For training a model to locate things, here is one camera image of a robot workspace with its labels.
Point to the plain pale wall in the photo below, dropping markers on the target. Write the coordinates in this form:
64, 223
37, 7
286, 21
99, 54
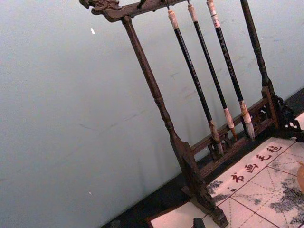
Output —
59, 107

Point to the tan rounded object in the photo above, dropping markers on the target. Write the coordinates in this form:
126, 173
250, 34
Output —
301, 177

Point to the black calligraphy brush brown tip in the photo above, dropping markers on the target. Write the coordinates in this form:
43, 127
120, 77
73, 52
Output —
209, 59

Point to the black calligraphy brush grey tip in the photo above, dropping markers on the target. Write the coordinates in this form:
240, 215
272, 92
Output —
190, 69

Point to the black table cloth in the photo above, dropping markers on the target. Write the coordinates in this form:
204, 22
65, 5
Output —
156, 204

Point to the black calligraphy brush white label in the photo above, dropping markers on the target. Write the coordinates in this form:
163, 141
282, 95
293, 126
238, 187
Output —
228, 59

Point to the dark carved wooden brush rack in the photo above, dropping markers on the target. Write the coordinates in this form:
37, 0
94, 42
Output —
142, 64

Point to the white gridded calligraphy felt mat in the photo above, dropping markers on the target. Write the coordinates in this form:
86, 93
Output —
256, 185

